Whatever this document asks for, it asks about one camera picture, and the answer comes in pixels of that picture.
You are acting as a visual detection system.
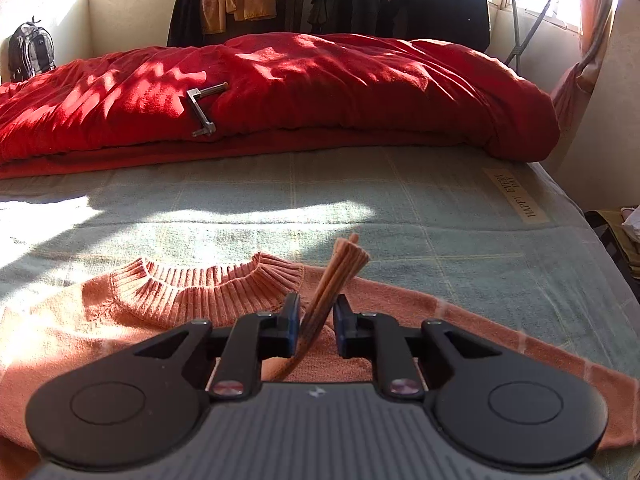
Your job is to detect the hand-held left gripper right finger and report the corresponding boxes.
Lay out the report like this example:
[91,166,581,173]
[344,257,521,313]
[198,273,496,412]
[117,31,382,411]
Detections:
[332,294,501,401]

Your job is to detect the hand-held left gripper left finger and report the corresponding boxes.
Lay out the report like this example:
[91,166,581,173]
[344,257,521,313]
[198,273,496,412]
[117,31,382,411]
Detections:
[132,294,302,402]

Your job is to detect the orange striped knit sweater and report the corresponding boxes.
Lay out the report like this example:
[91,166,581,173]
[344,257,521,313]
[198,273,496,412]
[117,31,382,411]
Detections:
[0,232,640,480]

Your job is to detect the metal clothes drying rack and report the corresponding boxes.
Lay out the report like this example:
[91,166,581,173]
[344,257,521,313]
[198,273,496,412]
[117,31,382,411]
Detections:
[320,0,558,78]

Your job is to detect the mustard hanging clothes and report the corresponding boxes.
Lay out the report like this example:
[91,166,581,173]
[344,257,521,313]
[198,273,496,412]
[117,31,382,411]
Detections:
[200,0,277,35]

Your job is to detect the green checked bed sheet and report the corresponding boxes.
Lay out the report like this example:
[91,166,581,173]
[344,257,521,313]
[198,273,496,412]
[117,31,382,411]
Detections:
[0,147,640,480]

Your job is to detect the red quilt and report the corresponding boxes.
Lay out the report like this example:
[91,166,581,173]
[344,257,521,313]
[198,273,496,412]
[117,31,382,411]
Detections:
[0,32,561,178]

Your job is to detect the dark wooden chair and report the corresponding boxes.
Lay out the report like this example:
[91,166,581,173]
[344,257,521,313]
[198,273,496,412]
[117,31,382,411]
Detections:
[585,209,631,286]

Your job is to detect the khaki cloth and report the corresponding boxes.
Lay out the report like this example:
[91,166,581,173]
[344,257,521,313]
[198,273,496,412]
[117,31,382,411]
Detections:
[600,210,640,306]

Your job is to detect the white crumpled cloth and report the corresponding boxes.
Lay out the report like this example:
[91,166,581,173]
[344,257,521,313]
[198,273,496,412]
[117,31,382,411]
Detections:
[620,205,640,241]

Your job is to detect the brown hanging cloth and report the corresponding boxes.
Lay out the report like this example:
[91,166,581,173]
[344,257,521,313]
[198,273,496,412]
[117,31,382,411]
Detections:
[272,0,307,36]

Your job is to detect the black hanging cloth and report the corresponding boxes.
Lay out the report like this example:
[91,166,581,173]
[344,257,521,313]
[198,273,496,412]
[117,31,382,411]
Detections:
[166,0,205,48]

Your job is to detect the grey backpack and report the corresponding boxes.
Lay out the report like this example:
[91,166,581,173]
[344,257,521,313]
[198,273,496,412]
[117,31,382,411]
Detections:
[7,16,56,82]

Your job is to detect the pink curtain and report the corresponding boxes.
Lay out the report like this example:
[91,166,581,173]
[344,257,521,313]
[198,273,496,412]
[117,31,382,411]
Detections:
[550,0,623,126]

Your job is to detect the metal crank handle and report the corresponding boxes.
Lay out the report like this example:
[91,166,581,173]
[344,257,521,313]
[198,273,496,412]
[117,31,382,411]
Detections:
[186,82,231,137]

